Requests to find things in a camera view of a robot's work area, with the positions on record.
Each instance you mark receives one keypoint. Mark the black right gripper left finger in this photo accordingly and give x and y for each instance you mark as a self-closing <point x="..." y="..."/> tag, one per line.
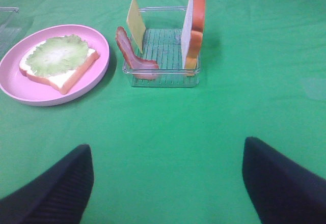
<point x="59" y="195"/>

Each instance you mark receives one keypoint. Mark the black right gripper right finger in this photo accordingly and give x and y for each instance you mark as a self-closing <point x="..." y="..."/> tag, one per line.
<point x="281" y="190"/>

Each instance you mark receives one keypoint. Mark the white bread slice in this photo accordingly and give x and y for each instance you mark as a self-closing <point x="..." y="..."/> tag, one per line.
<point x="192" y="33"/>
<point x="63" y="82"/>

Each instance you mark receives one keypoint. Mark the green lettuce leaf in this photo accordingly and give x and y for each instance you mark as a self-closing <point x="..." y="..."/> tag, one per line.
<point x="58" y="55"/>

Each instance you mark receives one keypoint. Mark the bacon strip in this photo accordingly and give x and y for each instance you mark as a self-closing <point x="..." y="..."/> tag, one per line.
<point x="132" y="60"/>

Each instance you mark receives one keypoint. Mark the yellow cheese slice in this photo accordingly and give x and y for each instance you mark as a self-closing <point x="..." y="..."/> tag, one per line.
<point x="136" y="25"/>

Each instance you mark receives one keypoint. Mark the green tablecloth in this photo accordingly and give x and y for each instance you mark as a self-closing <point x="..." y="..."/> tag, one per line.
<point x="175" y="155"/>

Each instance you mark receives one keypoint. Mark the pink round plate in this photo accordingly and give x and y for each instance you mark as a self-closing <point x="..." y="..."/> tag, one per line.
<point x="20" y="88"/>

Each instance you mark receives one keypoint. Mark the left clear plastic container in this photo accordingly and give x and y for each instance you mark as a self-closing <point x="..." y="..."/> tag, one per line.
<point x="14" y="27"/>

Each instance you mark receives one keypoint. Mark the clear plastic container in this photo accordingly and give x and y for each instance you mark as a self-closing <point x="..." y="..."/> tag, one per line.
<point x="14" y="27"/>
<point x="162" y="43"/>

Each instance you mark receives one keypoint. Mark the right clear plastic container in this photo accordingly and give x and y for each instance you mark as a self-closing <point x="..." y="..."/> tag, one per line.
<point x="162" y="43"/>

